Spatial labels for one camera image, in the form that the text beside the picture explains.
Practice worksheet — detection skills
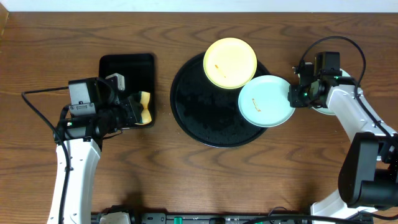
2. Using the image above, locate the yellow plate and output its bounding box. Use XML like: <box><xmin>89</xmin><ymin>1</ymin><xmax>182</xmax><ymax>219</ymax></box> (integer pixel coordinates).
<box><xmin>203</xmin><ymin>37</ymin><xmax>257</xmax><ymax>89</ymax></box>

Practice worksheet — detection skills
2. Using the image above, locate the light green plate front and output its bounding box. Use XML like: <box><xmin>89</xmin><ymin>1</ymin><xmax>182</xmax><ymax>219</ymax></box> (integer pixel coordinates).
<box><xmin>312</xmin><ymin>68</ymin><xmax>350</xmax><ymax>116</ymax></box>

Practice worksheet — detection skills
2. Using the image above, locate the light green plate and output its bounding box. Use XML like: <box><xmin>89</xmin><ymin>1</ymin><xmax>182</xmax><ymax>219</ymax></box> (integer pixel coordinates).
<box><xmin>312</xmin><ymin>68</ymin><xmax>350</xmax><ymax>116</ymax></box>
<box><xmin>238</xmin><ymin>75</ymin><xmax>295</xmax><ymax>128</ymax></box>

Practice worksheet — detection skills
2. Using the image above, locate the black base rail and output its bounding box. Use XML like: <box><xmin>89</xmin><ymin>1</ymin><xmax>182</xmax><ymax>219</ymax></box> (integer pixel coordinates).
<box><xmin>90</xmin><ymin>212</ymin><xmax>373</xmax><ymax>224</ymax></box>

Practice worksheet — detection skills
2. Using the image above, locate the black rectangular tray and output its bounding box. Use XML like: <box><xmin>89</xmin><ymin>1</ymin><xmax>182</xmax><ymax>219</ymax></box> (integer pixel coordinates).
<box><xmin>99</xmin><ymin>54</ymin><xmax>155</xmax><ymax>129</ymax></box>

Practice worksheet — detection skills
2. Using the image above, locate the yellow green sponge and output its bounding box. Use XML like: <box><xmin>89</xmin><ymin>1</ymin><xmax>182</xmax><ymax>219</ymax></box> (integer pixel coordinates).
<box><xmin>136</xmin><ymin>91</ymin><xmax>152</xmax><ymax>126</ymax></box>

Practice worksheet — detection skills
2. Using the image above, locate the round black tray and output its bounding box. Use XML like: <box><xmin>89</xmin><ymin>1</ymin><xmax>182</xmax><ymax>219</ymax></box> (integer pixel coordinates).
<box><xmin>170</xmin><ymin>53</ymin><xmax>267</xmax><ymax>148</ymax></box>

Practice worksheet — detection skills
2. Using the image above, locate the right black cable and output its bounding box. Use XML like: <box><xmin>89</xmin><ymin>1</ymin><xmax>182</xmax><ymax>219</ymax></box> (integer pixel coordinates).
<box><xmin>242</xmin><ymin>35</ymin><xmax>398</xmax><ymax>224</ymax></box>

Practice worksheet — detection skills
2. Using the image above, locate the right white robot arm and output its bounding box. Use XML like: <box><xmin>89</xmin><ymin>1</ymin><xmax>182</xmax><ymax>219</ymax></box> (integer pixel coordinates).
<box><xmin>288</xmin><ymin>52</ymin><xmax>397</xmax><ymax>219</ymax></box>

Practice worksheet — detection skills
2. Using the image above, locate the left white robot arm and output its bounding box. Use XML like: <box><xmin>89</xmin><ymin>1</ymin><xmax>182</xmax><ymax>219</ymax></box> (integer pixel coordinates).
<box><xmin>48</xmin><ymin>73</ymin><xmax>152</xmax><ymax>223</ymax></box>

